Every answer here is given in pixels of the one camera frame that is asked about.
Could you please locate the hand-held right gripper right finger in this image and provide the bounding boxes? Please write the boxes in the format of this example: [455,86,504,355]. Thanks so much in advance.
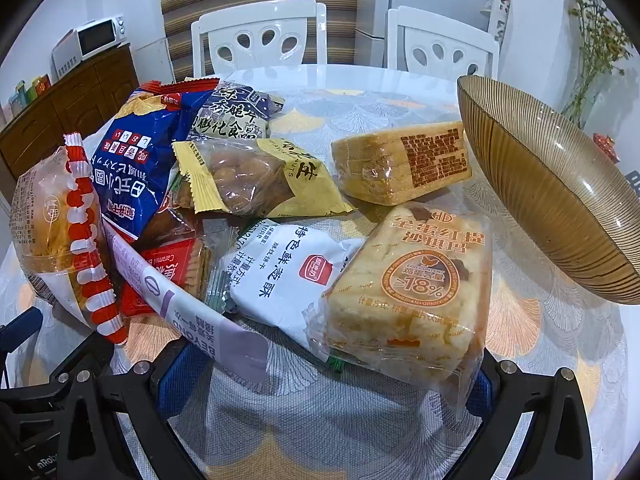
[462,352,603,480]

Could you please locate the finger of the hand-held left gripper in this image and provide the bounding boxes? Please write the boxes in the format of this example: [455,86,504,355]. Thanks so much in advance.
[0,306,45,348]

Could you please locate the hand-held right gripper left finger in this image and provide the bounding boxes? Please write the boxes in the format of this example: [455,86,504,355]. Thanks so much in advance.
[52,349,210,480]

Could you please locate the white purple plastic bag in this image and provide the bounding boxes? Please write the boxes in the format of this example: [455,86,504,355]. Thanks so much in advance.
[102,220,272,397]

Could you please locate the bread packet red-white edge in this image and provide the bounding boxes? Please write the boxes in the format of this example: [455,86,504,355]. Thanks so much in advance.
[10,132,128,346]

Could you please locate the clear green-edged biscuit packet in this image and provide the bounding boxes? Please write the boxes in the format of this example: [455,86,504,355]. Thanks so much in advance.
[162,172,198,213]
[202,225,244,314]

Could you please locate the red caramel biscuit packet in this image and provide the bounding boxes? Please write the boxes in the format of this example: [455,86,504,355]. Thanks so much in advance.
[120,236,212,317]

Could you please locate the cake packet with orange print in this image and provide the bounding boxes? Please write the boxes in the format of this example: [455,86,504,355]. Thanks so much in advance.
[307,204,495,413]

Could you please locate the white biscuit packet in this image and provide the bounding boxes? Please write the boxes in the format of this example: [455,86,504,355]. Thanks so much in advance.
[220,219,367,352]

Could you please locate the blue biscuit bag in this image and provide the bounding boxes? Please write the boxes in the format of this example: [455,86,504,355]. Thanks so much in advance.
[99,81,222,245]

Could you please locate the brown ribbed glass bowl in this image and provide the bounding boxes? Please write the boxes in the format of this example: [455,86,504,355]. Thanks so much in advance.
[457,75,640,306]

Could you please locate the yellow peanut packet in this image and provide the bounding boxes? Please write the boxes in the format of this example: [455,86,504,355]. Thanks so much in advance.
[172,138,357,219]

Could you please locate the navy cracker packet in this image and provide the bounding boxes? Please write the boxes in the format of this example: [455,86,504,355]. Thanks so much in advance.
[192,79,285,142]

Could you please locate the brown wooden cabinet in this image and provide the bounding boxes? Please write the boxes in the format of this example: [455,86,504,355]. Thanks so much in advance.
[0,45,141,183]

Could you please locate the red ornament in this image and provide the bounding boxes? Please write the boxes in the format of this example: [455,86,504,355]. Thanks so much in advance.
[592,132,624,164]

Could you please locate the white small cabinet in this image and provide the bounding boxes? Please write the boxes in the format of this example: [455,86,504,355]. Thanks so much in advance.
[121,37,169,87]

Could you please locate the white microwave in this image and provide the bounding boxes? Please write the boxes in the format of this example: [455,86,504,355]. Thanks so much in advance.
[52,16,126,81]

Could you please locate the white chair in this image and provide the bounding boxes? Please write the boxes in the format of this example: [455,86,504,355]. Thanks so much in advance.
[386,6,501,82]
[191,2,329,79]

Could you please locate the dried flowers in vase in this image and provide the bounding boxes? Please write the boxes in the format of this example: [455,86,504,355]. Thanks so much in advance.
[559,0,637,128]

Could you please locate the white printed hanging cloth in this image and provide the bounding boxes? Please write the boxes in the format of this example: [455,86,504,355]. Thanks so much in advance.
[481,0,514,47]

